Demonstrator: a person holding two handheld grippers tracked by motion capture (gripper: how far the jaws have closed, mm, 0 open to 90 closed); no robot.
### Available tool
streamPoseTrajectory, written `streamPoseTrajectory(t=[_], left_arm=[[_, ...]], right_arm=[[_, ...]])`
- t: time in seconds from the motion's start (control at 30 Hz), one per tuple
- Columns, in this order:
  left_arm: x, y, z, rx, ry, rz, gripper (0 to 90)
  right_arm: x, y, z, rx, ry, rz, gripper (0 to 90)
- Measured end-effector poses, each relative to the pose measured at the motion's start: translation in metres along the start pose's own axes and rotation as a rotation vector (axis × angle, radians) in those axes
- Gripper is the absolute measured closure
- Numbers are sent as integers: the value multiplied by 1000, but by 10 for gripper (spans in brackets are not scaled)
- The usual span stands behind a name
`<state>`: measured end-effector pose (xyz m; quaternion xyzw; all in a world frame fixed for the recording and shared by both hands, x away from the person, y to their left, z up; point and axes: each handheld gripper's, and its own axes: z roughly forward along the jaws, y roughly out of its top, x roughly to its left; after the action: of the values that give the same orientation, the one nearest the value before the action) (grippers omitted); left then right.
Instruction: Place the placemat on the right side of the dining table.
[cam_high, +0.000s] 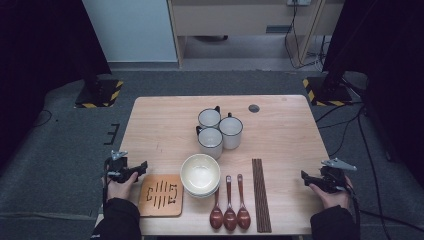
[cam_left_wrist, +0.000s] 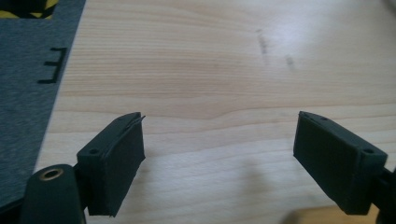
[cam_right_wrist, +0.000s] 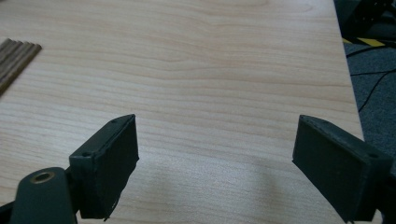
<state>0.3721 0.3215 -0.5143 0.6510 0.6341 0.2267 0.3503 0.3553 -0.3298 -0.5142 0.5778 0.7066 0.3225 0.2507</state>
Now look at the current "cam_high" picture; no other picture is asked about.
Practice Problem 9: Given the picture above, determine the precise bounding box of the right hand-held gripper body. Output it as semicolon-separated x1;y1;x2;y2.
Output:
319;157;358;194

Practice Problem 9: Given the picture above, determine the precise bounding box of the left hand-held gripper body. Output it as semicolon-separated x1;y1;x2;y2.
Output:
105;149;134;184

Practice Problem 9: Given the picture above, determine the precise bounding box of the slotted wooden trivet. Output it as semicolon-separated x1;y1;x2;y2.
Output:
137;173;184;218

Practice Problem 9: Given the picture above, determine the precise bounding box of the row of dark chopsticks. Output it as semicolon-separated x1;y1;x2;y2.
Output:
251;158;273;234

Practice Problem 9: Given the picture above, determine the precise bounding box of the brown wooden spoon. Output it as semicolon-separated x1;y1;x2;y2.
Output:
235;173;252;231
223;175;238;232
209;186;224;230

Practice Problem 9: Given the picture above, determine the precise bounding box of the person's left hand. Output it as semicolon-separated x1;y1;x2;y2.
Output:
101;171;139;202

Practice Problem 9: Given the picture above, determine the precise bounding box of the person's right hand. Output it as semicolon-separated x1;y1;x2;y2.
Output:
308;175;354;211

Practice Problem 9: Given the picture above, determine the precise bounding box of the black stand base striped edge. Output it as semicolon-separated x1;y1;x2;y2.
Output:
302;66;354;108
73;63;124;109

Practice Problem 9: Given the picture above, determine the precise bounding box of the white black-rimmed mug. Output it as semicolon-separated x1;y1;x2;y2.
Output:
195;125;224;160
197;105;222;129
218;112;244;150

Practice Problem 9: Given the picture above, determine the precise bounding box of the black curtain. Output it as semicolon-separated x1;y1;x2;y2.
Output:
0;0;113;168
321;0;424;188

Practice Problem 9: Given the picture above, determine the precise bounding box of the left hand-held gripper cable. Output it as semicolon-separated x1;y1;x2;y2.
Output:
101;158;114;214

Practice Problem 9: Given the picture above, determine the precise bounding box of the hand-held gripper cable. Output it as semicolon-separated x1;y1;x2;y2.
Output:
101;158;114;214
344;184;424;234

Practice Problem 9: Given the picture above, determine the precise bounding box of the long black floor cable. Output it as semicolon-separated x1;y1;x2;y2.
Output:
356;106;393;240

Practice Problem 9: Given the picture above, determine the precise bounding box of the right hand-held gripper cable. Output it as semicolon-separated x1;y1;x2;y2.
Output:
344;184;424;234

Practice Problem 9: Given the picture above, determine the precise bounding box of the thin black floor cable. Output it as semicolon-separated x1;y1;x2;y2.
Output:
33;109;54;128

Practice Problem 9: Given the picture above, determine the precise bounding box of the black hanging cable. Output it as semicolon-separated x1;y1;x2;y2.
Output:
284;3;323;70

